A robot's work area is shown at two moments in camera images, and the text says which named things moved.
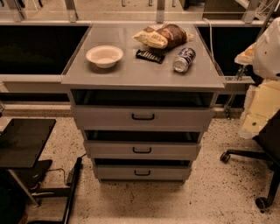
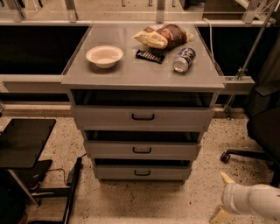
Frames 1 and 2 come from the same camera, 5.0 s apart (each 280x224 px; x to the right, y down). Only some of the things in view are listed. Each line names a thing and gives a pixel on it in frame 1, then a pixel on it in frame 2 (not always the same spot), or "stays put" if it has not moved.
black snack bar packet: (150, 55) stays put
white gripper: (268, 57) -> (230, 194)
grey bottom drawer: (140, 169) stays put
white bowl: (105, 56) stays put
